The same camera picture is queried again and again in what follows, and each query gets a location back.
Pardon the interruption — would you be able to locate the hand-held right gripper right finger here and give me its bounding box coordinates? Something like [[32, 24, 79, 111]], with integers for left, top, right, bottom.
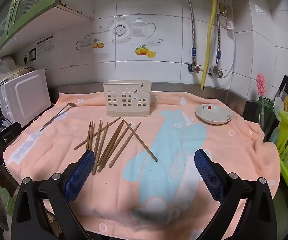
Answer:
[[194, 149, 277, 240]]

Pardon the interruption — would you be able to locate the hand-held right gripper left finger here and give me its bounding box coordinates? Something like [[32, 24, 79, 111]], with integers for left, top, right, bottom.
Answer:
[[11, 149, 95, 240]]

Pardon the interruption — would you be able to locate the bundle of wooden chopsticks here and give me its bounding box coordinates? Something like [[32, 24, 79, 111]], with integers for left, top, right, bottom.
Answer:
[[73, 116, 142, 176]]

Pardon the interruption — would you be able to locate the dark long chopstick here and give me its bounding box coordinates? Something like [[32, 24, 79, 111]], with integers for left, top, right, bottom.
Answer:
[[122, 118, 159, 162]]

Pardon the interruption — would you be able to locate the cream plastic utensil holder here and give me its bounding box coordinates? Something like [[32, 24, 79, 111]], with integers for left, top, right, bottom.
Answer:
[[103, 80, 152, 117]]

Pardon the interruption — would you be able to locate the orange printed towel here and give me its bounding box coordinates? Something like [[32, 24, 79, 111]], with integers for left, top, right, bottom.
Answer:
[[4, 91, 284, 233]]

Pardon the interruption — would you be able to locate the white microwave oven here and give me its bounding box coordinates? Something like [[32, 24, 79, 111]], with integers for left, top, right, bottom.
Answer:
[[0, 68, 52, 128]]

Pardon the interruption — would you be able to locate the green plate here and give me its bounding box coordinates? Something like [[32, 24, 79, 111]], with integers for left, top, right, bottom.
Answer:
[[0, 187, 16, 217]]

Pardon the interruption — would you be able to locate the beige kitchen appliance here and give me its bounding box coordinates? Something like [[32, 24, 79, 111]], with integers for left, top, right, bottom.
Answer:
[[2, 55, 35, 79]]

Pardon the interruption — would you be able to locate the white floral dish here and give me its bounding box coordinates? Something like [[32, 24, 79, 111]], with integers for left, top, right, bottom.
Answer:
[[195, 104, 232, 125]]

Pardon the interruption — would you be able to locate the green glass jar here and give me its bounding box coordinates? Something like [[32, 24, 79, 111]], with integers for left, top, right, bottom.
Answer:
[[257, 96, 275, 133]]

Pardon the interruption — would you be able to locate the white plastic utensil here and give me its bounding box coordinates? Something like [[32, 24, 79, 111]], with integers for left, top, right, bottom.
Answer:
[[274, 96, 284, 112]]

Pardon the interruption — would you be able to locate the metal water valve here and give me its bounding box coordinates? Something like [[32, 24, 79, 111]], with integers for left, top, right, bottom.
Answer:
[[209, 66, 224, 78]]

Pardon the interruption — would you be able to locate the pink bottle brush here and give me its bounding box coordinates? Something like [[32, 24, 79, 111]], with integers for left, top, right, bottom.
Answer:
[[256, 73, 266, 128]]

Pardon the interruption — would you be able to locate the metal long-handled spoon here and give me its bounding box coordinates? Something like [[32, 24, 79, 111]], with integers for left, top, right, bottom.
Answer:
[[40, 102, 77, 131]]

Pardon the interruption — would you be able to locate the wall label sticker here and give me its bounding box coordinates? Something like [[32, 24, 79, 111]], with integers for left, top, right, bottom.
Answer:
[[36, 35, 55, 55]]

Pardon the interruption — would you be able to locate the red-handled water valve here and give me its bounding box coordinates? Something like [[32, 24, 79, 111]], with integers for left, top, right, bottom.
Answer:
[[186, 61, 201, 74]]

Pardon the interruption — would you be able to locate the green wall cabinet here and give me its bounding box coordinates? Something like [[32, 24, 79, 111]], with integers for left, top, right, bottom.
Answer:
[[0, 0, 94, 59]]

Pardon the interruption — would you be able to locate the black-handled knife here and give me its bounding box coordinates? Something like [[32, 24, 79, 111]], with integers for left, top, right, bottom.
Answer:
[[276, 72, 288, 100]]

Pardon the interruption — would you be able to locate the thin white hose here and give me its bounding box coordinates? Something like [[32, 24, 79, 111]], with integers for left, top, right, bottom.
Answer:
[[220, 0, 236, 78]]

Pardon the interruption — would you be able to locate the metal flexible hose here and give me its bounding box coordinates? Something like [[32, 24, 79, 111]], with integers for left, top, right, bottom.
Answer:
[[215, 2, 228, 68], [178, 0, 197, 65]]

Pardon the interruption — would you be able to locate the yellow gas hose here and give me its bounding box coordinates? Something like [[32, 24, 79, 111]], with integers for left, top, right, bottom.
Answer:
[[200, 0, 217, 90]]

